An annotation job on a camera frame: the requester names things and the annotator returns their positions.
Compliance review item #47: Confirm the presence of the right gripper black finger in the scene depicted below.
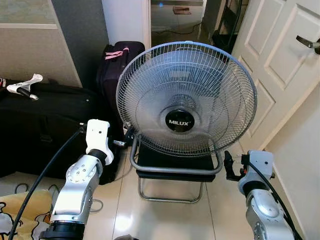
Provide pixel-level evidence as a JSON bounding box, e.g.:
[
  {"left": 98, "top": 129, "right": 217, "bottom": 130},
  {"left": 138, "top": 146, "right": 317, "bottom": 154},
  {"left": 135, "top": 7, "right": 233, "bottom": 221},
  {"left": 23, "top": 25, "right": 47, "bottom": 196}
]
[{"left": 223, "top": 150, "right": 236, "bottom": 181}]

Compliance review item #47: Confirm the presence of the dark purple suitcase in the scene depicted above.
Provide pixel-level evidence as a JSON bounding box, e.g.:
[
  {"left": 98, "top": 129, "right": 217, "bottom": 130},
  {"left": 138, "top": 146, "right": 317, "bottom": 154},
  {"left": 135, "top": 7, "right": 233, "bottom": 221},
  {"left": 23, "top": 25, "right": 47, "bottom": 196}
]
[{"left": 96, "top": 41, "right": 146, "bottom": 132}]

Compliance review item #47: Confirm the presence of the grey MILUX electric fan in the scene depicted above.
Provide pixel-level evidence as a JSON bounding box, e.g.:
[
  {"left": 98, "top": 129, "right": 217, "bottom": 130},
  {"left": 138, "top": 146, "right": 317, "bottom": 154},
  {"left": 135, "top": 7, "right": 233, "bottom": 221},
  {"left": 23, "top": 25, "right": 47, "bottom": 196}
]
[{"left": 116, "top": 41, "right": 258, "bottom": 158}]

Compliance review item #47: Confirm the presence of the pink ribbon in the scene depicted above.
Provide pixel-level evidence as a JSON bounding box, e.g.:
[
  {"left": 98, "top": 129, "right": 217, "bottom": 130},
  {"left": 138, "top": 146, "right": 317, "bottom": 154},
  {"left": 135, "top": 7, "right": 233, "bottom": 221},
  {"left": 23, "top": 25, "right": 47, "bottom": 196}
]
[{"left": 103, "top": 47, "right": 130, "bottom": 61}]

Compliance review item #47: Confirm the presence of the large black luggage bag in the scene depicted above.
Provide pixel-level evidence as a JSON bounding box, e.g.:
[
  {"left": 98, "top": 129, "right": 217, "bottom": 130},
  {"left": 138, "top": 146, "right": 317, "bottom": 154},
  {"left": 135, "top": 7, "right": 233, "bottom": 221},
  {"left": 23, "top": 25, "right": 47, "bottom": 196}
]
[{"left": 0, "top": 81, "right": 126, "bottom": 186}]

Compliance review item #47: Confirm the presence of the white panel door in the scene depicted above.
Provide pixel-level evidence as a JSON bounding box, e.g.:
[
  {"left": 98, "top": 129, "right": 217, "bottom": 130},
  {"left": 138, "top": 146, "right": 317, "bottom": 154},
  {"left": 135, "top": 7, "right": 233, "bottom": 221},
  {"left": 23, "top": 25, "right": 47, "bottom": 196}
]
[{"left": 231, "top": 0, "right": 320, "bottom": 152}]

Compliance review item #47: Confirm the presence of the white paper luggage tag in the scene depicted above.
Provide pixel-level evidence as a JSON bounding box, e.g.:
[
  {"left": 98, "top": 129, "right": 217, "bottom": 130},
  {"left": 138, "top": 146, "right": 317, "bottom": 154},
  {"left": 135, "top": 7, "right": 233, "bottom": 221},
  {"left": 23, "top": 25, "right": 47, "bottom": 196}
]
[{"left": 5, "top": 73, "right": 44, "bottom": 97}]

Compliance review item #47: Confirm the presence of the small red flat item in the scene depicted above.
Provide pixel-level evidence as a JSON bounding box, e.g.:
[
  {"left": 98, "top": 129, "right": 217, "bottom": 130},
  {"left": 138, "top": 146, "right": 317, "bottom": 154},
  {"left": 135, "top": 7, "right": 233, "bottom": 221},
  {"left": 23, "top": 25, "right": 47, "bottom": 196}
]
[{"left": 172, "top": 6, "right": 191, "bottom": 15}]

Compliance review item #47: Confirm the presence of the black shelf rack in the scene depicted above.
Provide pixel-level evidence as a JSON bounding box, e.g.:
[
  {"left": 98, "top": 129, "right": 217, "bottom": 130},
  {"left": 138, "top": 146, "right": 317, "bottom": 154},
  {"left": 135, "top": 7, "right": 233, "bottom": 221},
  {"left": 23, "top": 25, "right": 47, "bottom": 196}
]
[{"left": 212, "top": 0, "right": 244, "bottom": 53}]

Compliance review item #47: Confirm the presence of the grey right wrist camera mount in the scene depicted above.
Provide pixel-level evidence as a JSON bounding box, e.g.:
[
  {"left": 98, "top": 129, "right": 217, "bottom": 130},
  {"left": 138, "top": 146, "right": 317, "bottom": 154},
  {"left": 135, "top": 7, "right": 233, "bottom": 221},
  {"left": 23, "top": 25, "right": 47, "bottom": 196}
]
[{"left": 241, "top": 150, "right": 275, "bottom": 183}]

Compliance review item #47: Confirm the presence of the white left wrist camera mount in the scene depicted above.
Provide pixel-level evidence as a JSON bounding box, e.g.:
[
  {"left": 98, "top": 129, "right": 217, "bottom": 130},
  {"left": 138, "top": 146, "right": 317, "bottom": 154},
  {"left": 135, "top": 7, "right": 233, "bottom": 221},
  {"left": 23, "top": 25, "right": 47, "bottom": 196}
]
[{"left": 85, "top": 119, "right": 115, "bottom": 166}]

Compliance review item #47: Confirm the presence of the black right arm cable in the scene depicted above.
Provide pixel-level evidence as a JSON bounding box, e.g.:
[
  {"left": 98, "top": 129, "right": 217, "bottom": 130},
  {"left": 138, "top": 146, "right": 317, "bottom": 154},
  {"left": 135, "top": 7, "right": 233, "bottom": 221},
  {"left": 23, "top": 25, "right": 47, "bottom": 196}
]
[{"left": 245, "top": 161, "right": 304, "bottom": 240}]

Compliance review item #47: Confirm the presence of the black seat metal frame chair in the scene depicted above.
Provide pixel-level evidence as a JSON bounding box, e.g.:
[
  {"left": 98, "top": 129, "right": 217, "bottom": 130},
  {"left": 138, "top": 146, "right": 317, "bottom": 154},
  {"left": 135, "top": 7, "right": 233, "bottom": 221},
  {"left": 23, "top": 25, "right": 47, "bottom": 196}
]
[{"left": 129, "top": 134, "right": 225, "bottom": 204}]

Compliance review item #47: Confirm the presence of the white cable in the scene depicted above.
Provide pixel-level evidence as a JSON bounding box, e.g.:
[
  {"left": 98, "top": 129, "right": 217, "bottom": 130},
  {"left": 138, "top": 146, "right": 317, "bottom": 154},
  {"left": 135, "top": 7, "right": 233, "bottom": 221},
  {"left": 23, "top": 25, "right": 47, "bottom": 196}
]
[{"left": 89, "top": 198, "right": 104, "bottom": 214}]

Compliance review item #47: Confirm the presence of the silver door lever handle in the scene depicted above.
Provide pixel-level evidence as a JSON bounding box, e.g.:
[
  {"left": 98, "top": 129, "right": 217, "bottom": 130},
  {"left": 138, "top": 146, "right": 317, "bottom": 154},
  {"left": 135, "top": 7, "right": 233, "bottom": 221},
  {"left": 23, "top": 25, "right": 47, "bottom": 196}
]
[{"left": 295, "top": 35, "right": 320, "bottom": 55}]

